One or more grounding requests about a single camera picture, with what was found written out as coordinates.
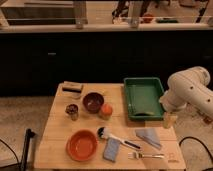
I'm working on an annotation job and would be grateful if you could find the grey-blue towel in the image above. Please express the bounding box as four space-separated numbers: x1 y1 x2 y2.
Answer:
135 128 162 150

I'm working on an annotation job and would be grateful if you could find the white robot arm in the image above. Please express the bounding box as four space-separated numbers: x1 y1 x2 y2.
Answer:
159 66 213 129

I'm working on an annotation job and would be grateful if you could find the dark maroon bowl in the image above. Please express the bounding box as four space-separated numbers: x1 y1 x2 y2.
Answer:
83 92 104 114

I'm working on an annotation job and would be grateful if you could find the orange-red bowl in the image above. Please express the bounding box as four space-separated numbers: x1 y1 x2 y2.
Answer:
66 129 98 162

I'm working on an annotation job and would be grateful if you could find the green plastic tray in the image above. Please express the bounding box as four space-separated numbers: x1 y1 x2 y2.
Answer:
124 77 164 121

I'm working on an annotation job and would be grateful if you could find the silver fork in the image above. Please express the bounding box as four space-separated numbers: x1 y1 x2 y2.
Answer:
128 152 164 159

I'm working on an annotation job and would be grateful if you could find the blue sponge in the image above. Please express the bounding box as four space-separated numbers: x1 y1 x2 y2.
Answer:
103 138 120 162

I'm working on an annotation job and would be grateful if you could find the orange fruit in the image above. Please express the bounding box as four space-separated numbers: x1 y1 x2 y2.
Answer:
100 103 113 120

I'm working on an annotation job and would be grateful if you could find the brown block eraser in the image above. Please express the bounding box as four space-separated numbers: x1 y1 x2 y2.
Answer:
62 81 83 93

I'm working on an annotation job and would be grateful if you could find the black stand left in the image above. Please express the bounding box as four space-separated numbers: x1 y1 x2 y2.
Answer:
20 129 36 171

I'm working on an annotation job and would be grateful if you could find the black cable right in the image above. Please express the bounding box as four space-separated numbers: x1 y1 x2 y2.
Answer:
178 136 213 171

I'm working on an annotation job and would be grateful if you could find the black cable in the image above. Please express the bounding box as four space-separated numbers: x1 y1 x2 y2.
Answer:
0 138 21 164
178 136 213 171

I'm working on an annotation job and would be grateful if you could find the black cable left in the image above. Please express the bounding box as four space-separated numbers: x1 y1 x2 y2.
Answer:
0 138 21 164

